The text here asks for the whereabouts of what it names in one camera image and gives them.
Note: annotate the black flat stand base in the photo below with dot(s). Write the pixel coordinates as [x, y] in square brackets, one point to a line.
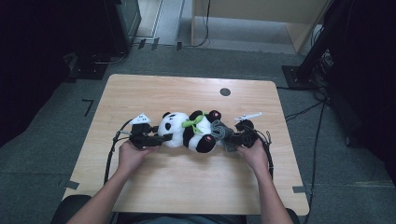
[88, 70]

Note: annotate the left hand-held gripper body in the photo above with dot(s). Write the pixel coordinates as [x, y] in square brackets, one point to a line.
[141, 137]

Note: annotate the light wooden cabinet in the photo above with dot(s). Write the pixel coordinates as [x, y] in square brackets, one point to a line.
[249, 9]

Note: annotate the person's left hand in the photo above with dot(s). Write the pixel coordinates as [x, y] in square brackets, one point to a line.
[130, 157]

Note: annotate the grey cloth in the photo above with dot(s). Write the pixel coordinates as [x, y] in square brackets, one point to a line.
[219, 129]

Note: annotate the black chair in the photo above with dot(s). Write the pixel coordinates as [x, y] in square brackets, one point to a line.
[62, 211]

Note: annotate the black floor tape mark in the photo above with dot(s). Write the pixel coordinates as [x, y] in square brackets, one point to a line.
[89, 107]

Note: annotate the black metal stand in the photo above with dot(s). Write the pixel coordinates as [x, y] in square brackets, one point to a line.
[299, 76]

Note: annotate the person's dark clothing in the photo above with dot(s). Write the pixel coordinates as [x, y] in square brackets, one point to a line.
[186, 219]

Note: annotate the black cabinet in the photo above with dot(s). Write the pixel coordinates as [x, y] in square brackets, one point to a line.
[124, 25]

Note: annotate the panda plush toy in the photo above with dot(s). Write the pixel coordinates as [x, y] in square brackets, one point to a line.
[174, 127]

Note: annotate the dark round table grommet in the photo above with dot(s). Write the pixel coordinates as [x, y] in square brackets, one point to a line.
[225, 91]

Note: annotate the person's right hand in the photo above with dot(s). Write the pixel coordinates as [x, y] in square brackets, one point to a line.
[258, 155]

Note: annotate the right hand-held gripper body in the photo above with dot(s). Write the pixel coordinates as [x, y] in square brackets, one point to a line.
[249, 138]

